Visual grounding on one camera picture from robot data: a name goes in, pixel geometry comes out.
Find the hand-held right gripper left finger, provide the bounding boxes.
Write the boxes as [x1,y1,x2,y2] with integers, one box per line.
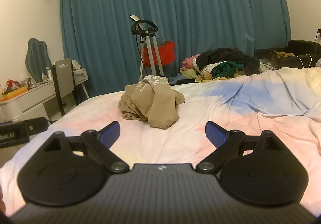
[43,121,130,173]

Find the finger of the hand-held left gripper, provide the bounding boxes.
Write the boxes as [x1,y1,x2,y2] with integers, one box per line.
[22,117,49,137]

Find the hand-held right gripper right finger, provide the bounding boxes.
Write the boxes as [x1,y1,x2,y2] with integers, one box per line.
[196,121,289,174]

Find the tan printed t-shirt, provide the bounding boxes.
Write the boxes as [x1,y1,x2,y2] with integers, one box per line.
[118,76,186,128]

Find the pile of mixed clothes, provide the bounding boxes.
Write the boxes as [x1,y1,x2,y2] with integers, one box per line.
[179,48,261,82]

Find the pastel tie-dye bed blanket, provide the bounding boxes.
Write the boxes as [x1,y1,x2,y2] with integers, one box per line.
[0,66,321,217]

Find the white dressing table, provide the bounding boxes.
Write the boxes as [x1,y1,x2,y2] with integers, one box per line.
[0,80,61,121]

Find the yellow tray of trinkets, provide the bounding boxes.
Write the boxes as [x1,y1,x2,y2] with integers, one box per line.
[0,86,28,101]

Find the small cosmetic bottles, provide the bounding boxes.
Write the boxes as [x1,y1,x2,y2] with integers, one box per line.
[40,66,54,82]

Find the grey chair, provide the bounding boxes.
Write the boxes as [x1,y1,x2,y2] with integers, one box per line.
[51,58,76,116]

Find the wavy-edged vanity mirror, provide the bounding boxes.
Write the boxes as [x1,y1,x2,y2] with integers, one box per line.
[25,38,52,82]

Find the garment steamer stand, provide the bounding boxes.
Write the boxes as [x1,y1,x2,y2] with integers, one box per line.
[130,15,165,81]

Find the red fabric bag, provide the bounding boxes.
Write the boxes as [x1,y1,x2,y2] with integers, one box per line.
[154,40,176,66]

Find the brown cardboard box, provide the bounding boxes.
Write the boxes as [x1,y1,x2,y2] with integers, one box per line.
[271,50,294,64]

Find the black armchair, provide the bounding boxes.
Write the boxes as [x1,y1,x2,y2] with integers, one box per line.
[254,40,321,70]

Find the blue window curtain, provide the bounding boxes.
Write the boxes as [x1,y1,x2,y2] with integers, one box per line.
[60,0,291,94]

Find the white charging cable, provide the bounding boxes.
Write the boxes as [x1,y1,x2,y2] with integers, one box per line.
[295,53,313,67]

